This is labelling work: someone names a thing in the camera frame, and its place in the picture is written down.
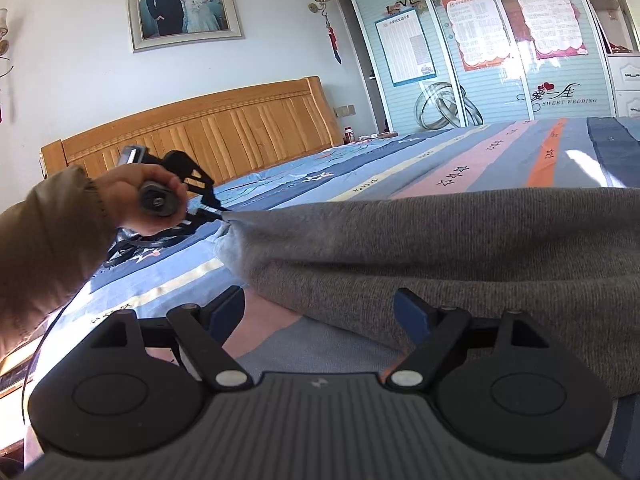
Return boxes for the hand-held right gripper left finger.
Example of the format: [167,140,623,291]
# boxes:
[100,285,253,392]

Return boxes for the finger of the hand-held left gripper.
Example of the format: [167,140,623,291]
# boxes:
[150,207,230,242]
[162,150,230,217]

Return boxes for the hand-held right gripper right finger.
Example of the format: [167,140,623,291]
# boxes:
[387,287,551,391]

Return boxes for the grey knit pants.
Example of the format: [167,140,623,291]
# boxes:
[215,187,640,396]

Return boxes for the person's left forearm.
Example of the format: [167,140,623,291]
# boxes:
[0,165,118,361]

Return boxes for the person's left hand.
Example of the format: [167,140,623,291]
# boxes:
[97,162,191,237]

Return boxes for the wooden headboard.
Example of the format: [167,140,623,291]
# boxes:
[41,76,342,181]

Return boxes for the striped bed sheet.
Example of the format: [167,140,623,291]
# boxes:
[25,117,640,480]

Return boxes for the framed wedding photo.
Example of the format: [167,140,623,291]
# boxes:
[125,0,246,53]

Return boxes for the red hanging tassel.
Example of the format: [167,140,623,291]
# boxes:
[325,14,343,66]

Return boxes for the sliding-door wardrobe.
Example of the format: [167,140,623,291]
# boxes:
[335,0,618,133]

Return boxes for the blue-framed poster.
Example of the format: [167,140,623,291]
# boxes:
[375,7,437,87]

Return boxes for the pink-framed poster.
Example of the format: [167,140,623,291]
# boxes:
[441,0,513,72]
[510,0,590,61]

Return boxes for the white drawer cabinet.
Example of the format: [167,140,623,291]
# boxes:
[605,52,640,118]

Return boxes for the black cable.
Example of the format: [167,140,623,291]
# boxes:
[20,287,76,421]

